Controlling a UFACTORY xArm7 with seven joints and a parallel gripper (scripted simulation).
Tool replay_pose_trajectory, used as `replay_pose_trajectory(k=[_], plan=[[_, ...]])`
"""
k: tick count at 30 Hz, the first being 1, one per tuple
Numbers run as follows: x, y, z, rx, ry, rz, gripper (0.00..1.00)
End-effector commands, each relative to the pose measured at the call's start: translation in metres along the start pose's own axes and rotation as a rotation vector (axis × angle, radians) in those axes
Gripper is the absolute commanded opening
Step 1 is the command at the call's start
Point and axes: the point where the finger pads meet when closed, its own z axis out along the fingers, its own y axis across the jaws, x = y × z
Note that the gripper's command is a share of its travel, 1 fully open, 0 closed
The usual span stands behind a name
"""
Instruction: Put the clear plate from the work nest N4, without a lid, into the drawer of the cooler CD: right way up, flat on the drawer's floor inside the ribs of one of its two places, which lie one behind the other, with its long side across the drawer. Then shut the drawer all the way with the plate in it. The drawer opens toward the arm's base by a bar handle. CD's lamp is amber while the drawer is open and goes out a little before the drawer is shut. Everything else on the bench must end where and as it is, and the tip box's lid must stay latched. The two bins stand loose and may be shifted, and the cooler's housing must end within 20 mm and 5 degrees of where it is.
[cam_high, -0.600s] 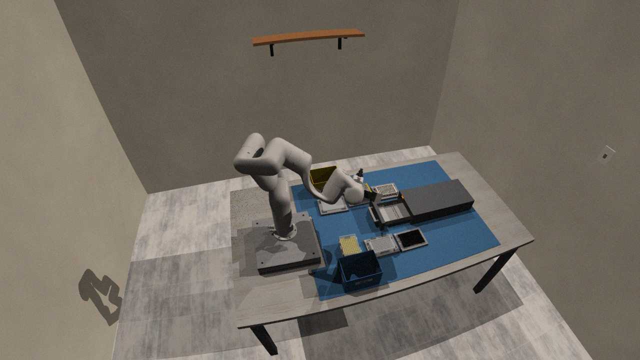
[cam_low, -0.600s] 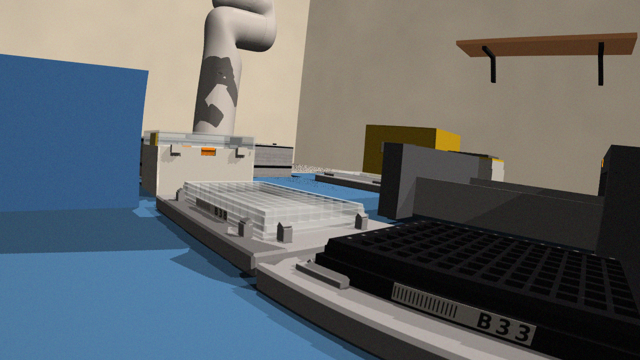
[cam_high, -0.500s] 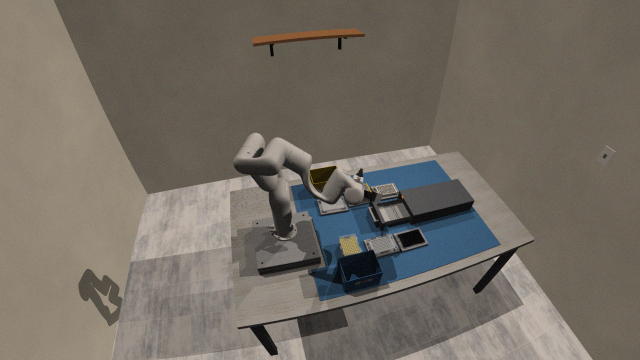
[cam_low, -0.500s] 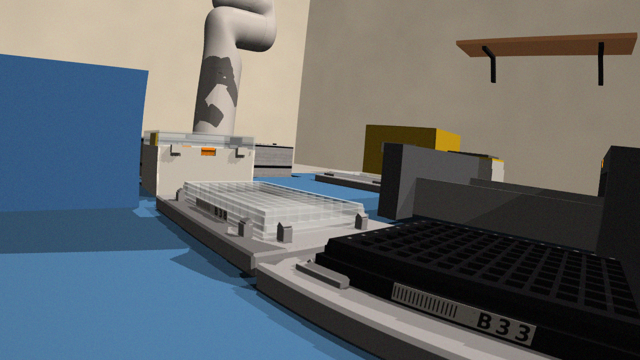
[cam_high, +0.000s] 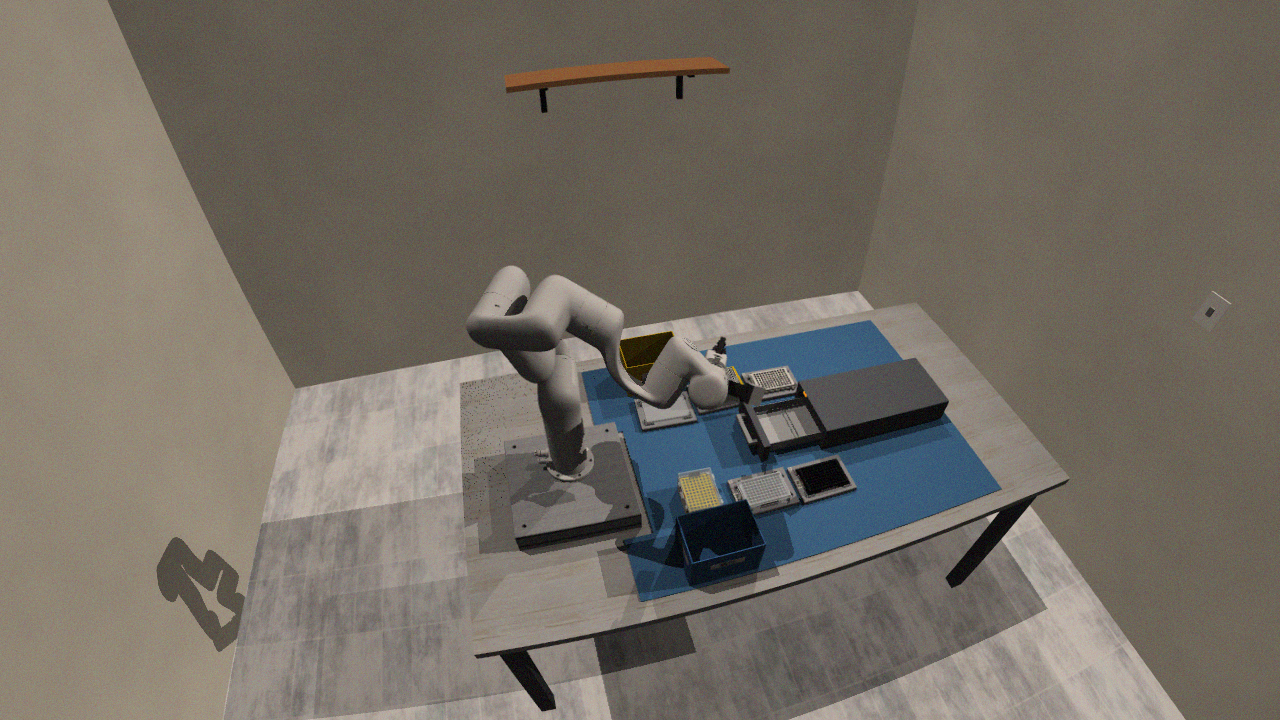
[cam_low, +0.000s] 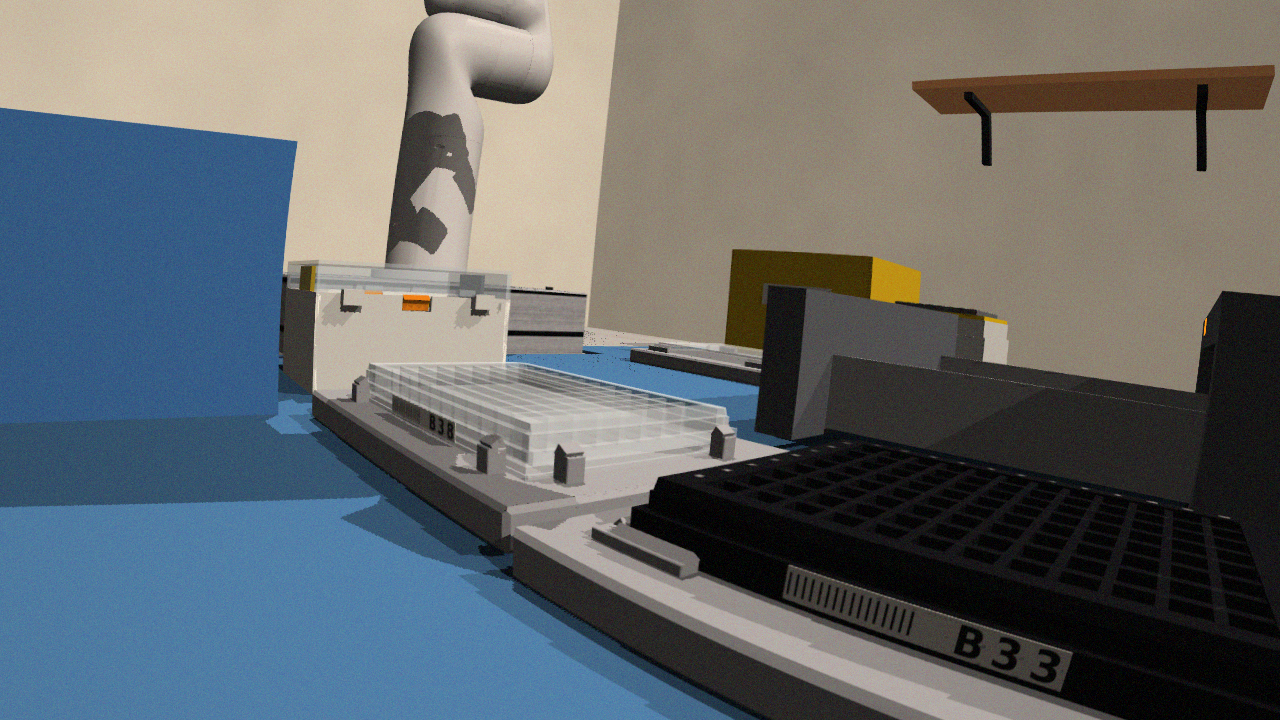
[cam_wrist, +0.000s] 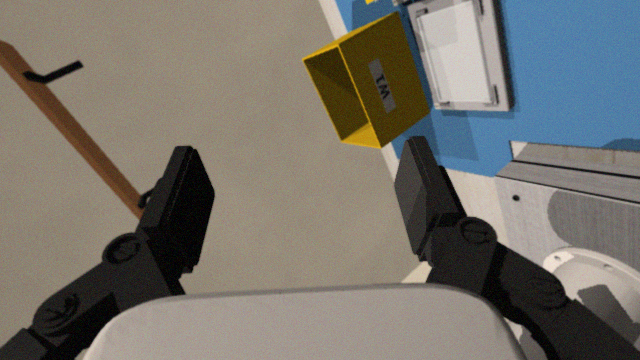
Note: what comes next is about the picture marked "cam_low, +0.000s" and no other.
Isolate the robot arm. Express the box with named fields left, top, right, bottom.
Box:
left=385, top=0, right=554, bottom=268

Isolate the yellow box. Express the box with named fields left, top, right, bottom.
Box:
left=724, top=249, right=922, bottom=348

